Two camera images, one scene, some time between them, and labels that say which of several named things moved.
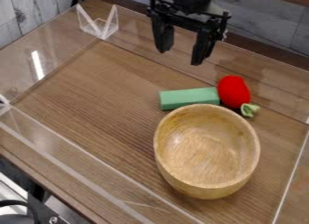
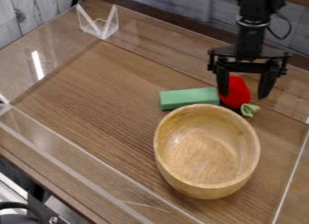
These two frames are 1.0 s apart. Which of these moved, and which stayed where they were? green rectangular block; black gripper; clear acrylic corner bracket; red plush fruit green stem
Moved: black gripper
Stayed: red plush fruit green stem; clear acrylic corner bracket; green rectangular block
